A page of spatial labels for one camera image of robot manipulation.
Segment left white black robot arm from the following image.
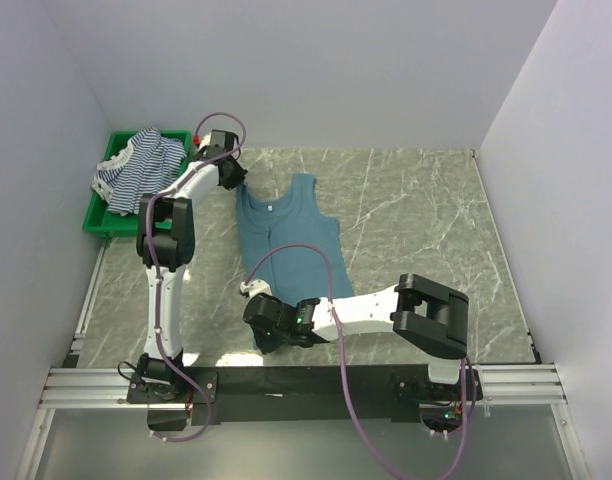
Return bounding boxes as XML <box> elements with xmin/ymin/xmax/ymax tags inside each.
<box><xmin>136</xmin><ymin>130</ymin><xmax>247</xmax><ymax>402</ymax></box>

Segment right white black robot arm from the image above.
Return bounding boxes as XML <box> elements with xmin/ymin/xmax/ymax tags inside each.
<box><xmin>240</xmin><ymin>274</ymin><xmax>469</xmax><ymax>399</ymax></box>

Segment blue white striped tank top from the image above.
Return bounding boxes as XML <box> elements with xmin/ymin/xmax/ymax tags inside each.
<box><xmin>91</xmin><ymin>127</ymin><xmax>186</xmax><ymax>216</ymax></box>

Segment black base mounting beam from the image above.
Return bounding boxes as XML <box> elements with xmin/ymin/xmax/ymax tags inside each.
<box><xmin>127</xmin><ymin>365</ymin><xmax>483</xmax><ymax>430</ymax></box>

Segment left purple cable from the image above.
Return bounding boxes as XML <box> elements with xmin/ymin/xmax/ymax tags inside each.
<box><xmin>141</xmin><ymin>111</ymin><xmax>248</xmax><ymax>445</ymax></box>

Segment purple cable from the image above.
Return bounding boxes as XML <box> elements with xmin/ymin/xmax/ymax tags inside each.
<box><xmin>141</xmin><ymin>111</ymin><xmax>248</xmax><ymax>445</ymax></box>
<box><xmin>243</xmin><ymin>243</ymin><xmax>479</xmax><ymax>475</ymax></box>

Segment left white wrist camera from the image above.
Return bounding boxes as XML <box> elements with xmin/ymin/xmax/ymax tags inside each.
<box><xmin>193</xmin><ymin>133</ymin><xmax>211</xmax><ymax>149</ymax></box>

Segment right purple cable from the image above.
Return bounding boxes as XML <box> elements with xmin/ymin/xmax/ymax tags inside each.
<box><xmin>243</xmin><ymin>243</ymin><xmax>479</xmax><ymax>475</ymax></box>

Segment aluminium frame rail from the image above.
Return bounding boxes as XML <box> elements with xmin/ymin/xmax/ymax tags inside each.
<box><xmin>16</xmin><ymin>364</ymin><xmax>592</xmax><ymax>479</ymax></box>

